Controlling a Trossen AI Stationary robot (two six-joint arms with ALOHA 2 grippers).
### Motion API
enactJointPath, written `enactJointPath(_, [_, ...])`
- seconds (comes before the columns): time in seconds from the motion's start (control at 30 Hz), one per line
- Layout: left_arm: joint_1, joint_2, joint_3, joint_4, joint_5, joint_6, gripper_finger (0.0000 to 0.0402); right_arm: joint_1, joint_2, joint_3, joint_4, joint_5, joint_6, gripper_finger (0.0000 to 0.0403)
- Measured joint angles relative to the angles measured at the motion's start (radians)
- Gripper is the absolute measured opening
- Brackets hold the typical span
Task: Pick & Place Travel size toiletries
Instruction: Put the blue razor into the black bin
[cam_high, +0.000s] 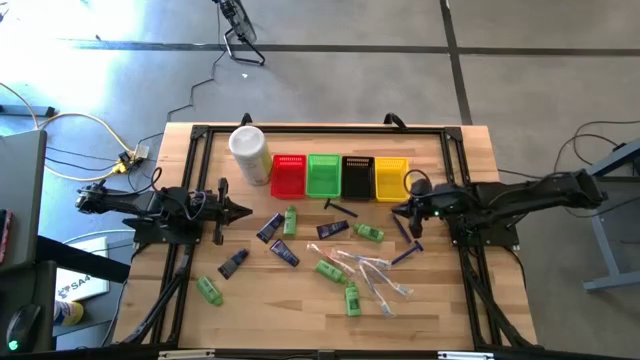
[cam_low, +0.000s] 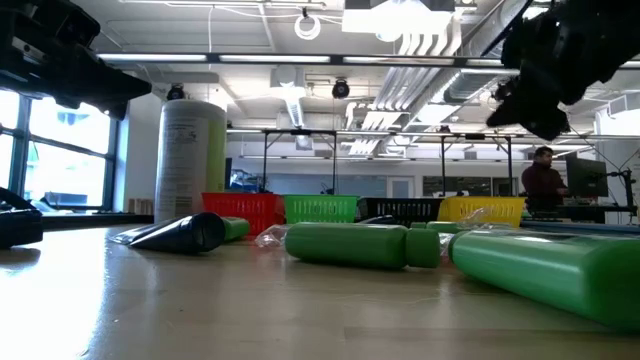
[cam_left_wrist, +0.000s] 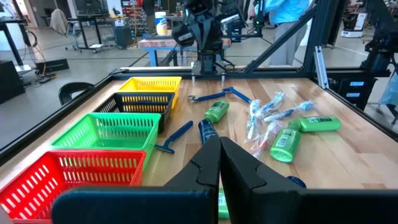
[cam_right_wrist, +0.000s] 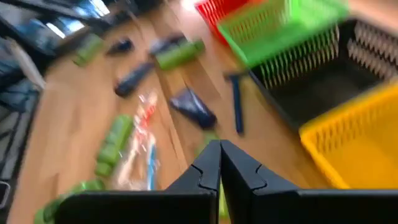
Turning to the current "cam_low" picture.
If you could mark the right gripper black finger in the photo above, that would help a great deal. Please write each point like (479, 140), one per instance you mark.
(512, 112)
(550, 125)

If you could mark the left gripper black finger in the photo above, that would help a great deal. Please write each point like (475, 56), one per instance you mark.
(115, 82)
(107, 107)

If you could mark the person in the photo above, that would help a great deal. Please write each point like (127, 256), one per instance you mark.
(542, 182)

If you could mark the black round ceiling spotlight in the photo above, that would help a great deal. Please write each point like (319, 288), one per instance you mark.
(175, 93)
(340, 89)

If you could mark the black computer monitor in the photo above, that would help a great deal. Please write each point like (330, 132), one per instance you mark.
(587, 177)

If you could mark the white green wipes canister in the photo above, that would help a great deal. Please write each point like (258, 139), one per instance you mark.
(185, 160)

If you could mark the black background desk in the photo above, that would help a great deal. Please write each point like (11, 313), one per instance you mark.
(600, 210)

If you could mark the small wooden blocks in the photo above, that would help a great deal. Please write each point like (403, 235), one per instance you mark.
(141, 206)

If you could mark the yellow plastic basket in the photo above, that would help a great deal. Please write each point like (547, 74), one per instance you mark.
(450, 210)

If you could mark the black plastic basket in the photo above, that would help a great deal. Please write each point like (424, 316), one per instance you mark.
(400, 210)

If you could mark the long ceiling light bar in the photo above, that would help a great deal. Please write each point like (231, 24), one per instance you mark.
(275, 58)

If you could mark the red plastic basket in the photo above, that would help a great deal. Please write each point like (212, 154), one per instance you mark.
(240, 207)

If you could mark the green plastic basket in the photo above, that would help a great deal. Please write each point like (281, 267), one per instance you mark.
(320, 209)

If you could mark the black background frame stand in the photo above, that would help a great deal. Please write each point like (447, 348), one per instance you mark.
(475, 136)
(300, 132)

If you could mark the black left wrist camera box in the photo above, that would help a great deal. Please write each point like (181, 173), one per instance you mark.
(75, 25)

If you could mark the black aluminium table frame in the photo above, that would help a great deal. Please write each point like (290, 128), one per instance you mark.
(100, 220)

